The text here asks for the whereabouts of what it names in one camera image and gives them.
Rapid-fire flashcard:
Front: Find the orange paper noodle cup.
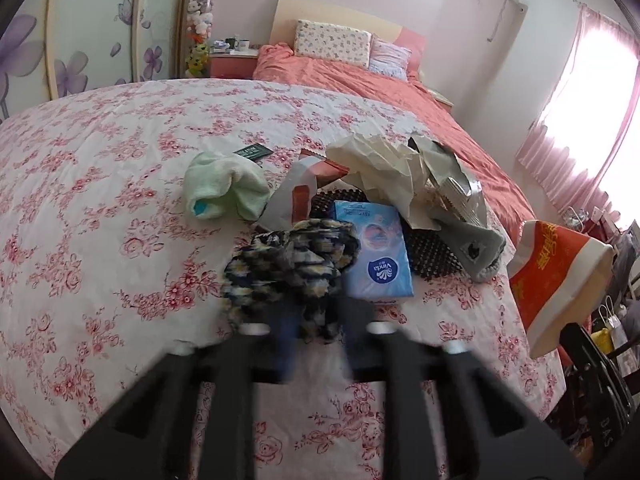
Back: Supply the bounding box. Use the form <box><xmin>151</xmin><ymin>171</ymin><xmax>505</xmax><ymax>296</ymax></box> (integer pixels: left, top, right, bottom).
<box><xmin>508</xmin><ymin>220</ymin><xmax>615</xmax><ymax>359</ymax></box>

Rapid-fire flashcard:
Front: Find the grey sock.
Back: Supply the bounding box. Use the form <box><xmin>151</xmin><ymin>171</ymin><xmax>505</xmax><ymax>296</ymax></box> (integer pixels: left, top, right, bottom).
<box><xmin>431</xmin><ymin>208</ymin><xmax>506</xmax><ymax>283</ymax></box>

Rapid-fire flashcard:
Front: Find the black foam mesh sheet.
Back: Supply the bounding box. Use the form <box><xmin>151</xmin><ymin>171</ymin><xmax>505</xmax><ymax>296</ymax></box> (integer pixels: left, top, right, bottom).
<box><xmin>310</xmin><ymin>188</ymin><xmax>463</xmax><ymax>281</ymax></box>

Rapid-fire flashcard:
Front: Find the blue tissue pack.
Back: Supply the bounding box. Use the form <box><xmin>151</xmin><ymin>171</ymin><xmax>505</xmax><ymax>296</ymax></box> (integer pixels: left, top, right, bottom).
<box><xmin>334</xmin><ymin>200</ymin><xmax>414</xmax><ymax>301</ymax></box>

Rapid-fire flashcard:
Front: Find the black floral sock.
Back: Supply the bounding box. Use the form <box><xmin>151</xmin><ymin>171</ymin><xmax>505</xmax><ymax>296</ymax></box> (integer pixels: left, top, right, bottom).
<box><xmin>221</xmin><ymin>219</ymin><xmax>360</xmax><ymax>341</ymax></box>

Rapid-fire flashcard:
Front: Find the light green towel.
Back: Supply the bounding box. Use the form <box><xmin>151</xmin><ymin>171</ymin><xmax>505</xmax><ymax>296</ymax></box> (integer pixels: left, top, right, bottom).
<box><xmin>183</xmin><ymin>152</ymin><xmax>271</xmax><ymax>221</ymax></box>

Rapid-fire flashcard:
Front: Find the white red snack wrapper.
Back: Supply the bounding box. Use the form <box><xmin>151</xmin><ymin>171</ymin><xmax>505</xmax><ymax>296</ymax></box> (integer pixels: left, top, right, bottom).
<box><xmin>257</xmin><ymin>155</ymin><xmax>349</xmax><ymax>231</ymax></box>

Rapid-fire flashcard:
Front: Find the small green box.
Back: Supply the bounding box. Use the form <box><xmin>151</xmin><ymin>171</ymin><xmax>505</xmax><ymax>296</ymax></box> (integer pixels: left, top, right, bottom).
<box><xmin>235</xmin><ymin>143</ymin><xmax>272</xmax><ymax>162</ymax></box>

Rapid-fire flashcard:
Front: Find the silver foil bag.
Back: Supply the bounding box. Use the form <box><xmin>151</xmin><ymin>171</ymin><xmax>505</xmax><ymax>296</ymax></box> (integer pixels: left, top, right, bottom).
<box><xmin>408</xmin><ymin>134</ymin><xmax>487</xmax><ymax>228</ymax></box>

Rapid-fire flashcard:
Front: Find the yellow bag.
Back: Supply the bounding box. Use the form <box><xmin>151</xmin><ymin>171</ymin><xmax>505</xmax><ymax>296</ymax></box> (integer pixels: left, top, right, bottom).
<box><xmin>590</xmin><ymin>327</ymin><xmax>614</xmax><ymax>356</ymax></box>

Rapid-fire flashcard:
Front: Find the floral pink white tablecloth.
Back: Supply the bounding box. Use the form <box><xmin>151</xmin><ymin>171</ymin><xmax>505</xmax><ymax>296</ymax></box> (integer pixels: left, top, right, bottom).
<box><xmin>1</xmin><ymin>79</ymin><xmax>566</xmax><ymax>479</ymax></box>

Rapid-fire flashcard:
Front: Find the pink window curtain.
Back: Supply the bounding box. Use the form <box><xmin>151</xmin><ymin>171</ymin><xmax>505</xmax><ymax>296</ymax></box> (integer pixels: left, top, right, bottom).
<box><xmin>516</xmin><ymin>4</ymin><xmax>639</xmax><ymax>229</ymax></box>

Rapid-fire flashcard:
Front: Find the right pink bedside table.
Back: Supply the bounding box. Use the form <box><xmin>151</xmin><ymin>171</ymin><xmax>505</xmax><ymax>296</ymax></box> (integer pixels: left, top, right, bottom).
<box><xmin>427</xmin><ymin>89</ymin><xmax>454</xmax><ymax>110</ymax></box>

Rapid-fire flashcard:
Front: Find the pink bedside table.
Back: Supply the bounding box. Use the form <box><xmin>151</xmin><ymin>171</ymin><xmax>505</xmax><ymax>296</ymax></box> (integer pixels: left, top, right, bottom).
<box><xmin>427</xmin><ymin>89</ymin><xmax>454</xmax><ymax>110</ymax></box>
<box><xmin>209</xmin><ymin>49</ymin><xmax>259</xmax><ymax>79</ymax></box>

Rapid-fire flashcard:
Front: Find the salmon pink bed duvet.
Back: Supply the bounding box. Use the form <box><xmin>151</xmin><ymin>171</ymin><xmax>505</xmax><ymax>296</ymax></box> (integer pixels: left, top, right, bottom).
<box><xmin>253</xmin><ymin>44</ymin><xmax>535</xmax><ymax>240</ymax></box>

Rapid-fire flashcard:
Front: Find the striped pink pillow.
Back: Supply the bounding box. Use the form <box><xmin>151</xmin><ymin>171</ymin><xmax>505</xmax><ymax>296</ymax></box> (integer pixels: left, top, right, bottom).
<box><xmin>369</xmin><ymin>36</ymin><xmax>411</xmax><ymax>81</ymax></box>

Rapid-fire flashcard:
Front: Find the white mug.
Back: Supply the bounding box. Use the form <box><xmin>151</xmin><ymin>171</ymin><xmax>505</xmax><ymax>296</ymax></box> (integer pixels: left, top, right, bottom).
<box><xmin>236</xmin><ymin>39</ymin><xmax>250</xmax><ymax>52</ymax></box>

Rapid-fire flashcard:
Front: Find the floral white pillow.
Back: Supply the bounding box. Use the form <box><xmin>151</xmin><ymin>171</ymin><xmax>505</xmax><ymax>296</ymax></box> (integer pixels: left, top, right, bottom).
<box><xmin>294</xmin><ymin>20</ymin><xmax>372</xmax><ymax>68</ymax></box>

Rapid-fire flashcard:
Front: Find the floral sliding wardrobe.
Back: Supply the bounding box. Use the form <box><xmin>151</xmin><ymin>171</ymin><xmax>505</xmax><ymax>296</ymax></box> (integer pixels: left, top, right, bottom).
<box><xmin>1</xmin><ymin>0</ymin><xmax>182</xmax><ymax>119</ymax></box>

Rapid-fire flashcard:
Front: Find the plush toy display tube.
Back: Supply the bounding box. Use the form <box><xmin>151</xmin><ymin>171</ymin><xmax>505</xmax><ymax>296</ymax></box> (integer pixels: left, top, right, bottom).
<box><xmin>182</xmin><ymin>0</ymin><xmax>214</xmax><ymax>78</ymax></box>

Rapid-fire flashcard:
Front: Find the beige pink headboard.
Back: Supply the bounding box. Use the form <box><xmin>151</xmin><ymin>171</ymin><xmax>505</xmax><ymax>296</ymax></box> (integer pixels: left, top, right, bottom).
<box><xmin>268</xmin><ymin>0</ymin><xmax>428</xmax><ymax>74</ymax></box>

